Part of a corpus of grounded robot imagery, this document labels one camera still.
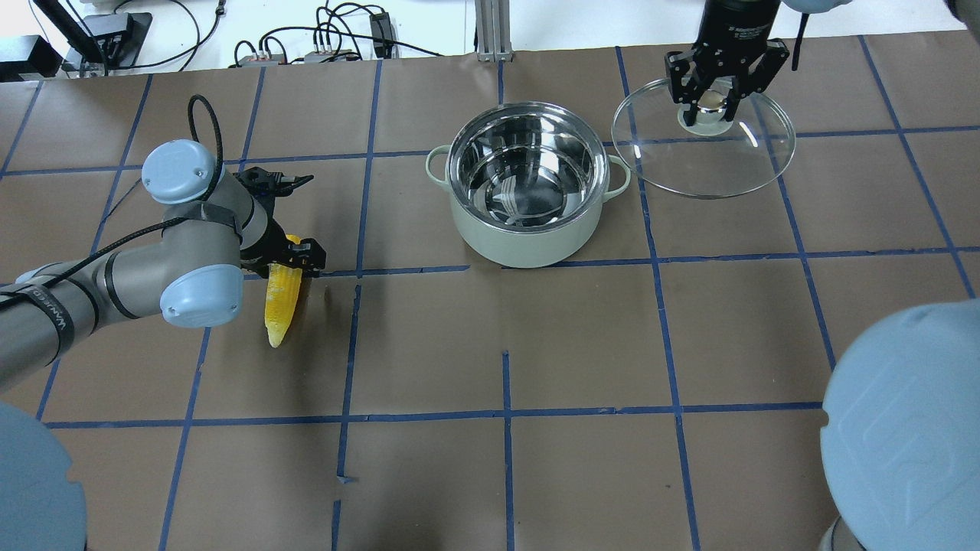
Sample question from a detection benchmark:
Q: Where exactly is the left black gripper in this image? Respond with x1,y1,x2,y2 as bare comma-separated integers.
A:
234,168,326,278

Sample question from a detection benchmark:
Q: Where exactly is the black power adapter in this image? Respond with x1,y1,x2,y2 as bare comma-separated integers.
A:
370,11,396,59

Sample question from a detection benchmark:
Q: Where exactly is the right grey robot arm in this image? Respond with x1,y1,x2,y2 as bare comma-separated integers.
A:
657,34,978,550

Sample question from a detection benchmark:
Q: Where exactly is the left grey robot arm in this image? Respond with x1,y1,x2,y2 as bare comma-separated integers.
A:
1,139,326,390

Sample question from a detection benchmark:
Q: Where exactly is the yellow corn cob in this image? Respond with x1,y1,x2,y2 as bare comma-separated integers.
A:
263,262,303,348

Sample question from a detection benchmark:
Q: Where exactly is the glass pot lid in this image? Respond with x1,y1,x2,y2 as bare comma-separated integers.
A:
610,78,797,200

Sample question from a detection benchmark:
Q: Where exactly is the pale green cooking pot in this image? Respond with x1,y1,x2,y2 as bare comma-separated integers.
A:
426,101,634,269

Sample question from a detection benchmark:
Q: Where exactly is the aluminium frame post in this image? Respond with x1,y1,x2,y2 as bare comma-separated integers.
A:
475,0,514,62

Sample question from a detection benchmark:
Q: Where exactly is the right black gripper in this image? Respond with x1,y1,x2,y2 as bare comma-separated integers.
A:
665,1,790,128

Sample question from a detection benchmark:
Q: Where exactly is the small usb hub box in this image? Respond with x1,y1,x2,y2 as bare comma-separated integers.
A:
301,49,363,64

